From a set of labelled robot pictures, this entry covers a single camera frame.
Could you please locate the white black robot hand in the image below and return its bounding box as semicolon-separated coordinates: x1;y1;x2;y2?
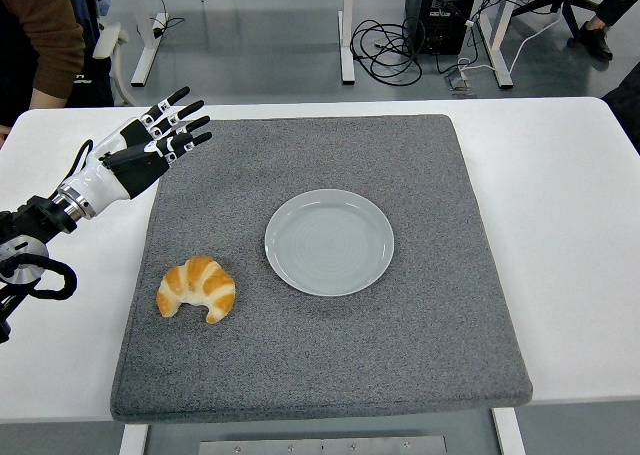
68;85;213;217

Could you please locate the golden croissant bread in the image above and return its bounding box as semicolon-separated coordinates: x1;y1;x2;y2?
156;255;237;325

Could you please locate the grey round plate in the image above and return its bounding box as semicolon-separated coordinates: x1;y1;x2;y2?
263;188;396;298

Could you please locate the grey metal plate with screws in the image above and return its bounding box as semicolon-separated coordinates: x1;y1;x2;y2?
198;435;449;455

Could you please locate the white desk leg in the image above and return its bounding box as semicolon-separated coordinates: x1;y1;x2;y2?
337;0;358;85
130;0;170;87
477;0;516;90

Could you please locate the white chair armrest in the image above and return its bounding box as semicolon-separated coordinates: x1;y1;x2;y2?
92;22;134;107

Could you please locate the person in brown sleeve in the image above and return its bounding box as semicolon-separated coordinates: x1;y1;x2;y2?
0;0;115;141

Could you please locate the white table leg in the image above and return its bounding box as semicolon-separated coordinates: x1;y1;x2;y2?
491;407;527;455
118;423;149;455

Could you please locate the grey fabric mat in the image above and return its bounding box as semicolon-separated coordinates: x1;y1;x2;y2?
109;113;534;424

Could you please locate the floor socket box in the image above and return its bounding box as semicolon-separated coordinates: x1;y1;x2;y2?
444;69;476;98

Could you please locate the black computer tower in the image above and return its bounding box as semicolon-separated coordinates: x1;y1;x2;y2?
404;0;481;56

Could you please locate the person with black shoe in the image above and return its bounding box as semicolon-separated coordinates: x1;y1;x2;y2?
567;0;640;61

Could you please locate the black fabric object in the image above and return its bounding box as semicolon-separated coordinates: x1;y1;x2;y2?
599;59;640;156

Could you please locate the thin black cable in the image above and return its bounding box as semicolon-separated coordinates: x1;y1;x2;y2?
149;0;186;39

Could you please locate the black coiled cable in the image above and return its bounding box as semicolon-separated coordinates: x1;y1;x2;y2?
349;17;426;87

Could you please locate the white cable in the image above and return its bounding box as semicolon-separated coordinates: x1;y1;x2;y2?
457;0;574;76

